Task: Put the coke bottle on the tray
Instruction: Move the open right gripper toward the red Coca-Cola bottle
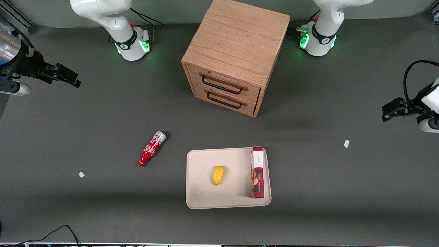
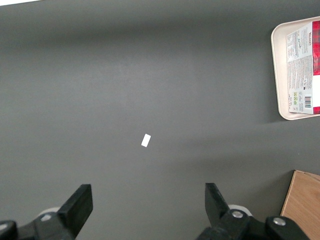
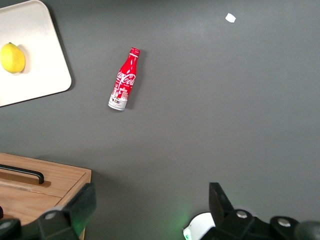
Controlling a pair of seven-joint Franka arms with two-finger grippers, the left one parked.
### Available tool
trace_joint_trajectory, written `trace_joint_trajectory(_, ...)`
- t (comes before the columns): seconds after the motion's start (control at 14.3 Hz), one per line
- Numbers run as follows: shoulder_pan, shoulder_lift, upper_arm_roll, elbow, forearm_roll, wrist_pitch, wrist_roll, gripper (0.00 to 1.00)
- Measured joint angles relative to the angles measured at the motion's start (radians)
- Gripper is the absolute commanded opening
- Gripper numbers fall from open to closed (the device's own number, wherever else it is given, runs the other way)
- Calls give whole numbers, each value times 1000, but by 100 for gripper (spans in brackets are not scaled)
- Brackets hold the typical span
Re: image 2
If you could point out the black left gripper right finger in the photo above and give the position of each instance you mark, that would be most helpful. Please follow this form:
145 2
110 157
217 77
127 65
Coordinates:
220 212

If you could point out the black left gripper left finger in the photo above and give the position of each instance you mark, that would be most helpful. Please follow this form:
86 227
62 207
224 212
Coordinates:
72 210

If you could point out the cream plastic tray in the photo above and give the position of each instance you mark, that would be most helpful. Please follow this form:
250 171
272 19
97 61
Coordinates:
278 75

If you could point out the brown wooden board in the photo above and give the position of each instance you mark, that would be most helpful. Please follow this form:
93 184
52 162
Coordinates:
302 205

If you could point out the small white sticker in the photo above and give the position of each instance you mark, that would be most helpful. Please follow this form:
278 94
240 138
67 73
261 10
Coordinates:
146 140

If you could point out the red tartan shortbread cookie box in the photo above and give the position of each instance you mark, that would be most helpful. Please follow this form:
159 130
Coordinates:
300 70

